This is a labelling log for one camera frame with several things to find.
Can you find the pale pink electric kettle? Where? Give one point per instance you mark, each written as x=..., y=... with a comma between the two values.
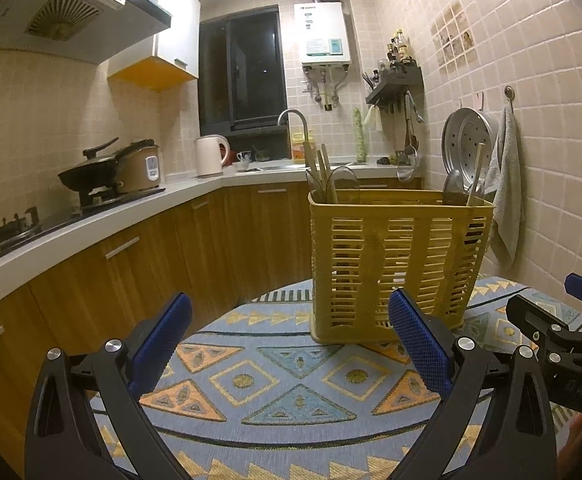
x=210, y=157

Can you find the yellow slatted plastic utensil basket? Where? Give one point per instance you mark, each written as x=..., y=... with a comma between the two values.
x=396, y=220

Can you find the row of condiment bottles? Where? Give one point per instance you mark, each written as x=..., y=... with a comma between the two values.
x=401, y=52

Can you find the steel sink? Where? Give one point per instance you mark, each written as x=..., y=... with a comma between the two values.
x=281, y=165

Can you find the green hanging scrubber strip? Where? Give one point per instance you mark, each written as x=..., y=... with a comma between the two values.
x=359, y=135

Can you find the patterned white cup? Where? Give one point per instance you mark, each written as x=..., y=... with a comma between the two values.
x=244, y=156

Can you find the wooden chopstick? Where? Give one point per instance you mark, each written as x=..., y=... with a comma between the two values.
x=476, y=170

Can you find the black wall shelf rack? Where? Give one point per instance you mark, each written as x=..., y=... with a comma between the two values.
x=396, y=85

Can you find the wooden stick utensil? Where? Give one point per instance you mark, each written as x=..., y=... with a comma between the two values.
x=310, y=165

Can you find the metal wall hook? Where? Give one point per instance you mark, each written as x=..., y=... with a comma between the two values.
x=508, y=93

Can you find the small glass bowl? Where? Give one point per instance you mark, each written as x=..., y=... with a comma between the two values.
x=261, y=155

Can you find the white hanging cloth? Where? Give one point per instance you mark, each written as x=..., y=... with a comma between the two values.
x=372, y=117

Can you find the bundle of dark chopsticks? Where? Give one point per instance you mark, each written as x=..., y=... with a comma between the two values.
x=369, y=80

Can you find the blue patterned tablecloth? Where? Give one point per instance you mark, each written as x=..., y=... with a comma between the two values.
x=296, y=410

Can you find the dark framed window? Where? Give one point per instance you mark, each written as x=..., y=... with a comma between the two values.
x=241, y=70

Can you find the small metal spoon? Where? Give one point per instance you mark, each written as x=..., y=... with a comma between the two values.
x=315, y=185
x=480, y=191

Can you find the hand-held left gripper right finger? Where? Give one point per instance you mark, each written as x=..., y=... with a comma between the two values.
x=421, y=347

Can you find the water heater pipes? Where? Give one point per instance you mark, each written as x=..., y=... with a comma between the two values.
x=326, y=87

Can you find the white kitchen countertop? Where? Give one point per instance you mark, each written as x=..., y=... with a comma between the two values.
x=181, y=190

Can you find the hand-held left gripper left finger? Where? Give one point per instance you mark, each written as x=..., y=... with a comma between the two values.
x=163, y=342

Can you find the pink wall hook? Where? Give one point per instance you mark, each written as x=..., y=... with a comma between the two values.
x=479, y=100

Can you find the brown rice cooker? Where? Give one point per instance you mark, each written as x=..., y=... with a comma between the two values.
x=138, y=170

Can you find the steel gooseneck faucet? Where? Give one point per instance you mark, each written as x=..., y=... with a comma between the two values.
x=302, y=125

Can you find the wooden spoon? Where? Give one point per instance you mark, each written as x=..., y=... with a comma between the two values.
x=324, y=165

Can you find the dark scrubber pads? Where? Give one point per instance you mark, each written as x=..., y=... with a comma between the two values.
x=384, y=161

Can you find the wooden base cabinets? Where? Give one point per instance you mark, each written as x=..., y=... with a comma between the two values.
x=146, y=260

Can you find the black wok with lid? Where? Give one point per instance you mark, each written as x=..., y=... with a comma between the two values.
x=88, y=175

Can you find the grey hanging towel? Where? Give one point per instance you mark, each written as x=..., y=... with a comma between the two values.
x=506, y=185

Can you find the round perforated steel steamer tray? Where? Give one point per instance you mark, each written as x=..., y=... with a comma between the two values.
x=463, y=142

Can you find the black gas stove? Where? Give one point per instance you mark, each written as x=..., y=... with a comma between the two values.
x=46, y=227

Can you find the white wall water heater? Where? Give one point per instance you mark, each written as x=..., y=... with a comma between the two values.
x=321, y=30

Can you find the steel range hood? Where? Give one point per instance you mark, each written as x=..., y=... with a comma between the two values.
x=71, y=15

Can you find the yellow detergent bottle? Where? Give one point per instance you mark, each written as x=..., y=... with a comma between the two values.
x=297, y=142

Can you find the large metal spoon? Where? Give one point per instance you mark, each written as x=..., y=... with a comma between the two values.
x=345, y=182
x=454, y=187

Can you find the white and yellow wall cabinet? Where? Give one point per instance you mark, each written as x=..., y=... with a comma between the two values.
x=171, y=20

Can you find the small white cup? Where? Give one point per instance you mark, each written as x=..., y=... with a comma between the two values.
x=241, y=166

